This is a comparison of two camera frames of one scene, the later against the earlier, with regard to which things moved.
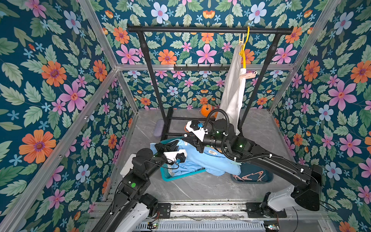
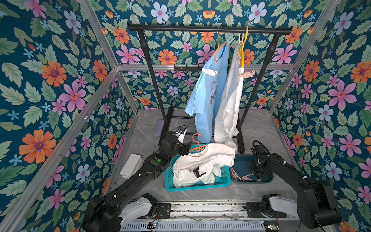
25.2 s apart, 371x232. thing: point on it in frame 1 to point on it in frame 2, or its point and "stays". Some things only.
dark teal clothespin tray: x=252 y=173 stays
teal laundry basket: x=165 y=174 to x=222 y=181
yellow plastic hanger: x=242 y=52 stays
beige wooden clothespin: x=240 y=41 stays
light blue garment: x=190 y=158 to x=208 y=92
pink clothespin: x=249 y=74 stays
